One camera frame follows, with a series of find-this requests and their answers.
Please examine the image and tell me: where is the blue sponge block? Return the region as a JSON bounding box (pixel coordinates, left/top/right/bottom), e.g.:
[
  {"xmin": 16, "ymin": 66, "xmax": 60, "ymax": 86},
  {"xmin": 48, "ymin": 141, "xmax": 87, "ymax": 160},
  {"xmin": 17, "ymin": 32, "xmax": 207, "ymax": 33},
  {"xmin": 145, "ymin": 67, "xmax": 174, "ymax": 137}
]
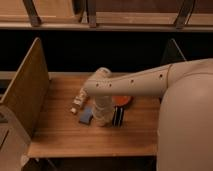
[{"xmin": 79, "ymin": 107, "xmax": 93, "ymax": 125}]

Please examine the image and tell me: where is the left wooden side panel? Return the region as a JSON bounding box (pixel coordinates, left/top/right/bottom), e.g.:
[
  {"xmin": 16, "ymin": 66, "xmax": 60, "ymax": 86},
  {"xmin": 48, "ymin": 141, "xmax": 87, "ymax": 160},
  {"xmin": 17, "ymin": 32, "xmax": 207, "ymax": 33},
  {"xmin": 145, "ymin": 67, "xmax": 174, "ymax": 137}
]
[{"xmin": 0, "ymin": 38, "xmax": 50, "ymax": 145}]

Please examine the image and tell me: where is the small labelled bottle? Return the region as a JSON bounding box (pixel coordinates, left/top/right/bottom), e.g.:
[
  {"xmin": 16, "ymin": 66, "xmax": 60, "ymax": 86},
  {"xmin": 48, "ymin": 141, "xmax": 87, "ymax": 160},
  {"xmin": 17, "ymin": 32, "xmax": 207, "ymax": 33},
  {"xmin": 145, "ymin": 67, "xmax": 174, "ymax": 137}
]
[{"xmin": 70, "ymin": 88, "xmax": 88, "ymax": 114}]

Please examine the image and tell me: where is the right dark side panel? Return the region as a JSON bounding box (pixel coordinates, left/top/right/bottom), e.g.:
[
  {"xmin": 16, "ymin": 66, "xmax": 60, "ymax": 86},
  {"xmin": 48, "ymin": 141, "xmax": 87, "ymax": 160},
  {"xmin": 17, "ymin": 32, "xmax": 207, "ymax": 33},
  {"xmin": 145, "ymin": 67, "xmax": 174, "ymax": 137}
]
[{"xmin": 160, "ymin": 38, "xmax": 186, "ymax": 65}]

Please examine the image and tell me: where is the orange bowl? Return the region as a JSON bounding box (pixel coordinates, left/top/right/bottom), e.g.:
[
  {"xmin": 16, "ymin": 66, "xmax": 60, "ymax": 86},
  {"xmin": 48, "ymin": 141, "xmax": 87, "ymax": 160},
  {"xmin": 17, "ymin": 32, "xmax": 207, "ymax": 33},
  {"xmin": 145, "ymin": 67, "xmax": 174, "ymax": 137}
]
[{"xmin": 112, "ymin": 96, "xmax": 132, "ymax": 107}]

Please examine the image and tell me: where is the wooden shelf with brackets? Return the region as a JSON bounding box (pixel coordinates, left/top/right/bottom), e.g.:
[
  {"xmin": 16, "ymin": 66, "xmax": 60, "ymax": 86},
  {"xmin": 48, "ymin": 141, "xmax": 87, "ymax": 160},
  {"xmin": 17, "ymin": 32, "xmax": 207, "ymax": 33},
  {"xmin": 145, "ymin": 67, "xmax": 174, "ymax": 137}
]
[{"xmin": 0, "ymin": 0, "xmax": 213, "ymax": 33}]

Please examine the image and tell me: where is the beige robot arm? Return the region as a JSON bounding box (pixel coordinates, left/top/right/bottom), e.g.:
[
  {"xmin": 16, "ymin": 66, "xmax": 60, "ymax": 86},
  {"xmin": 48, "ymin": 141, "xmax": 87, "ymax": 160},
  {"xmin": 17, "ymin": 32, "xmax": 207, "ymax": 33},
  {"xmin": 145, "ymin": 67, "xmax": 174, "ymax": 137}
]
[{"xmin": 84, "ymin": 58, "xmax": 213, "ymax": 171}]

